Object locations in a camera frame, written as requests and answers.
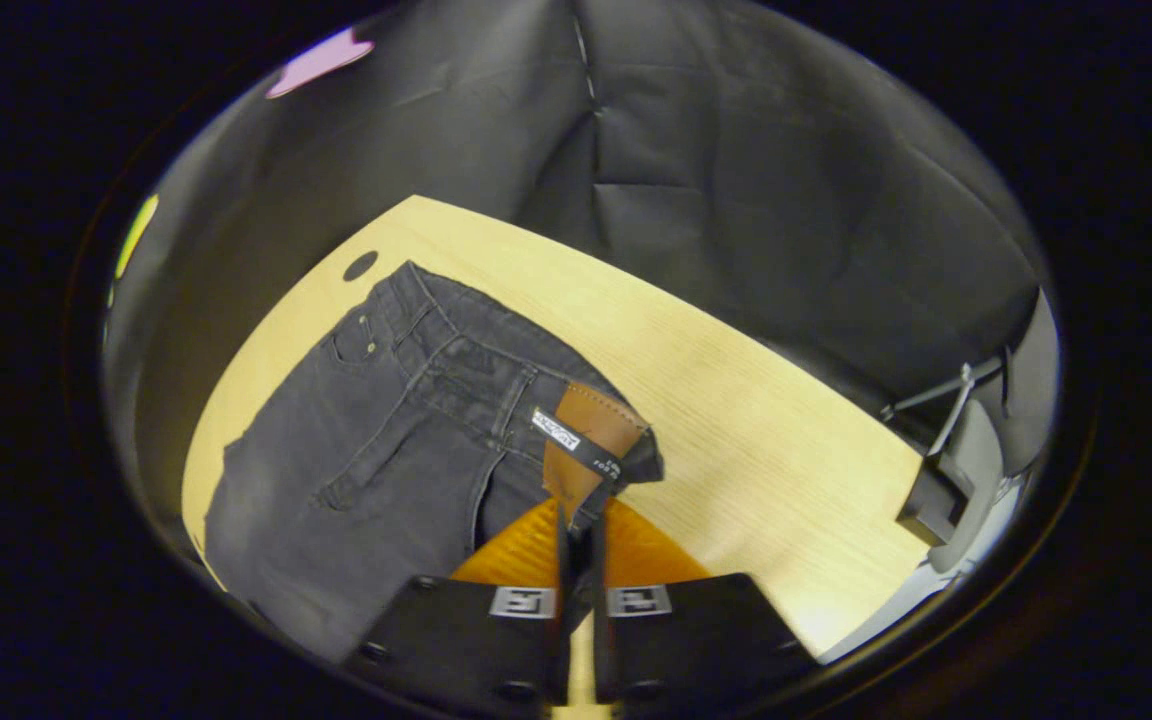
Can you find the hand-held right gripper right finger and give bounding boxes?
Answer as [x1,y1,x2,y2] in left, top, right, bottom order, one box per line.
[588,497,819,704]

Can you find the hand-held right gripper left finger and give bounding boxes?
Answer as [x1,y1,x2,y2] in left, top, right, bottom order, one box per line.
[341,497,574,707]

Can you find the black jeans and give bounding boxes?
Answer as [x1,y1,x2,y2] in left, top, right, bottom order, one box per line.
[204,260,665,661]

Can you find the black backdrop cloth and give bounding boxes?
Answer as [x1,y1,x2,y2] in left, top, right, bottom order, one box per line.
[101,0,1047,521]

